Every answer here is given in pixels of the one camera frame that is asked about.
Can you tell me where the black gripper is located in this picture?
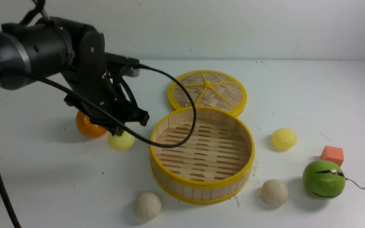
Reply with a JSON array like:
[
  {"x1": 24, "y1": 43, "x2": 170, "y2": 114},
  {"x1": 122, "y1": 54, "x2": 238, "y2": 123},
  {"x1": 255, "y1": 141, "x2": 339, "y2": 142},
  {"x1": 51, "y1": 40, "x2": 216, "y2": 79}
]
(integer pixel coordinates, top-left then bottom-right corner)
[{"x1": 62, "y1": 54, "x2": 150, "y2": 136}]

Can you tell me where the yellow bun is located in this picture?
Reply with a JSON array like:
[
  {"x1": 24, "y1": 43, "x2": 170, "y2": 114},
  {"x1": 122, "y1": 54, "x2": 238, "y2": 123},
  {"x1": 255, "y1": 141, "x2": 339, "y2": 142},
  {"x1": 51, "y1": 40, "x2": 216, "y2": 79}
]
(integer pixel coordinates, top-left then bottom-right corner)
[
  {"x1": 107, "y1": 131, "x2": 136, "y2": 151},
  {"x1": 271, "y1": 128, "x2": 298, "y2": 151}
]

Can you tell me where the white bun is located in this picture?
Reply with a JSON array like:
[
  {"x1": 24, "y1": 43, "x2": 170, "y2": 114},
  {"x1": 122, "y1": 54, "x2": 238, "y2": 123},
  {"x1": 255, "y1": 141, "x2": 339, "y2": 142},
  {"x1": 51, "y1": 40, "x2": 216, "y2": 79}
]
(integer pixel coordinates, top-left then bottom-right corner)
[
  {"x1": 134, "y1": 192, "x2": 162, "y2": 221},
  {"x1": 261, "y1": 179, "x2": 289, "y2": 207}
]

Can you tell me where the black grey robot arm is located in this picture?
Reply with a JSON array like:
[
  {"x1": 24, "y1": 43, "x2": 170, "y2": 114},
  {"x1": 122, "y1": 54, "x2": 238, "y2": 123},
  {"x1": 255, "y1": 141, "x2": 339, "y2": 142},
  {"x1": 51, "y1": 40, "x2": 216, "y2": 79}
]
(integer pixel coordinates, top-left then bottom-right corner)
[{"x1": 0, "y1": 17, "x2": 149, "y2": 126}]

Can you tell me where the woven bamboo steamer lid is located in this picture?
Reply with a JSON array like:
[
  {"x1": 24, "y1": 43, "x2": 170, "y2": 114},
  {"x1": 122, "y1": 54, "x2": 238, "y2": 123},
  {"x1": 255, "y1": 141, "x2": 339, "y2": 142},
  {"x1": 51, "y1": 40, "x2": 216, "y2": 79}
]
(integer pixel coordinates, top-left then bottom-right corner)
[{"x1": 177, "y1": 70, "x2": 247, "y2": 117}]

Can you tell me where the bamboo steamer tray yellow rim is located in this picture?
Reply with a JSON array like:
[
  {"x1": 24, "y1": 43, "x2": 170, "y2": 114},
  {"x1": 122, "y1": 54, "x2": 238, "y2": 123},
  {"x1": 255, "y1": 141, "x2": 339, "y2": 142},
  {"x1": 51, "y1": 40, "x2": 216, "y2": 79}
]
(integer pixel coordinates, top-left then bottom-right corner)
[{"x1": 149, "y1": 107, "x2": 255, "y2": 205}]

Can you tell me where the orange toy mandarin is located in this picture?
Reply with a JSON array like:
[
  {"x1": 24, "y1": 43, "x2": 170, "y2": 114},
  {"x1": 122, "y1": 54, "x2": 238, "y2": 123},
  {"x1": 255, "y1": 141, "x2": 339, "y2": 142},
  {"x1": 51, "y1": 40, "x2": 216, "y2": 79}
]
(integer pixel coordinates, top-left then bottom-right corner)
[{"x1": 75, "y1": 110, "x2": 107, "y2": 138}]

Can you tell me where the green toy watermelon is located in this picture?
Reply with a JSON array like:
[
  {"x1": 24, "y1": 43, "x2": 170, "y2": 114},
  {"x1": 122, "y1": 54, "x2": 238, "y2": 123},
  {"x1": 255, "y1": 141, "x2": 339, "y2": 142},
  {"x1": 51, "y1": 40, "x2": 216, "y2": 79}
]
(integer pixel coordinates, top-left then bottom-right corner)
[{"x1": 302, "y1": 160, "x2": 365, "y2": 199}]

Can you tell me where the orange foam cube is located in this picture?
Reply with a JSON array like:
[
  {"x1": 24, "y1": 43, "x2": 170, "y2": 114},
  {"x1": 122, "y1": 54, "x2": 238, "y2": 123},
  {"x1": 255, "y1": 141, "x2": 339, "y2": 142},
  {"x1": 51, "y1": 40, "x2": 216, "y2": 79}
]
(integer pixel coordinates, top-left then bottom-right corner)
[{"x1": 320, "y1": 145, "x2": 344, "y2": 167}]

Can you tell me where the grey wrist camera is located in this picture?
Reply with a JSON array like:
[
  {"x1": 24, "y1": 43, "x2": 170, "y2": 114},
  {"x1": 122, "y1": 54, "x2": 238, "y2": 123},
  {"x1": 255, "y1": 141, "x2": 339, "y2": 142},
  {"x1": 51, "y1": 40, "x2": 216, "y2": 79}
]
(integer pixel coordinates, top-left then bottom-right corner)
[{"x1": 106, "y1": 53, "x2": 140, "y2": 78}]

